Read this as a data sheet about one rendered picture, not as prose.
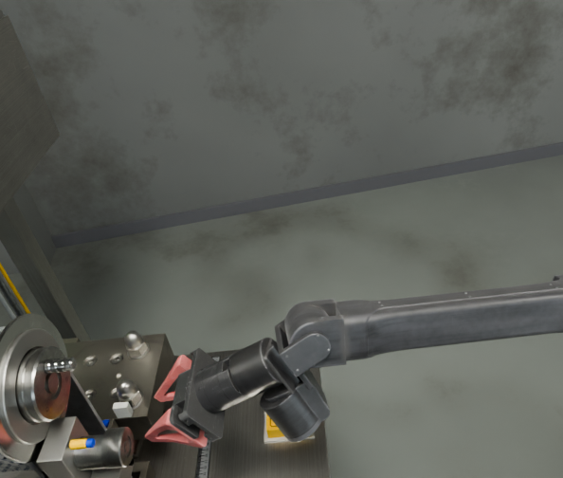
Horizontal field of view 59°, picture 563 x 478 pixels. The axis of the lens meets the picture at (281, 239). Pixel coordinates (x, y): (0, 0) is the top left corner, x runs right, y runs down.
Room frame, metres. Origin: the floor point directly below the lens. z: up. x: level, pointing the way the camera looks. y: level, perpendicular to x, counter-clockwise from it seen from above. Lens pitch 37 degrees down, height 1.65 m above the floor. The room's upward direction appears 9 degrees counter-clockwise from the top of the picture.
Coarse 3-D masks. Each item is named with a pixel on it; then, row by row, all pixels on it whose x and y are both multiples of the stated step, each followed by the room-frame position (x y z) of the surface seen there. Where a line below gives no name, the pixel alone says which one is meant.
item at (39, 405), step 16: (32, 352) 0.35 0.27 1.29; (48, 352) 0.36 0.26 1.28; (32, 368) 0.33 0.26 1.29; (16, 384) 0.32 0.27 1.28; (32, 384) 0.32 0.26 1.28; (48, 384) 0.33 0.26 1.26; (64, 384) 0.35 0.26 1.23; (16, 400) 0.31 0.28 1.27; (32, 400) 0.31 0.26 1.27; (48, 400) 0.32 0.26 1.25; (64, 400) 0.34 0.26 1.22; (32, 416) 0.31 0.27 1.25; (48, 416) 0.31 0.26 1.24
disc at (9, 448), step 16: (16, 320) 0.37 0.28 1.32; (32, 320) 0.39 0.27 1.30; (48, 320) 0.41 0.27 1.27; (0, 336) 0.34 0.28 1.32; (16, 336) 0.36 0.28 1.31; (0, 352) 0.33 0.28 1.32; (64, 352) 0.41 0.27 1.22; (0, 368) 0.32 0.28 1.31; (0, 416) 0.29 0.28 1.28; (64, 416) 0.35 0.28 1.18; (0, 432) 0.28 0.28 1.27; (0, 448) 0.27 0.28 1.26; (16, 448) 0.28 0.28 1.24; (32, 448) 0.29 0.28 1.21
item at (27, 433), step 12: (24, 336) 0.36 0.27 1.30; (36, 336) 0.38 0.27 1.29; (48, 336) 0.39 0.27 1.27; (12, 348) 0.34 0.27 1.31; (24, 348) 0.35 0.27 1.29; (60, 348) 0.40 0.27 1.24; (12, 360) 0.33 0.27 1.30; (12, 372) 0.33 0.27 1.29; (0, 384) 0.31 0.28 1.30; (12, 384) 0.32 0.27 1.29; (0, 396) 0.30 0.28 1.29; (12, 396) 0.31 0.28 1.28; (12, 408) 0.30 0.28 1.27; (12, 420) 0.29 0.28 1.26; (24, 420) 0.30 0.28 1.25; (12, 432) 0.29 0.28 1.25; (24, 432) 0.29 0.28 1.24; (36, 432) 0.30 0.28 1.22
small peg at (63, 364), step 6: (48, 360) 0.35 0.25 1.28; (54, 360) 0.35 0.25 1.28; (60, 360) 0.34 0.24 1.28; (66, 360) 0.34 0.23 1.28; (72, 360) 0.34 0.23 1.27; (48, 366) 0.34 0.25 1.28; (54, 366) 0.34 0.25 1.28; (60, 366) 0.34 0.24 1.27; (66, 366) 0.34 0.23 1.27; (72, 366) 0.34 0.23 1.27; (48, 372) 0.34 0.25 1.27; (54, 372) 0.34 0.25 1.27
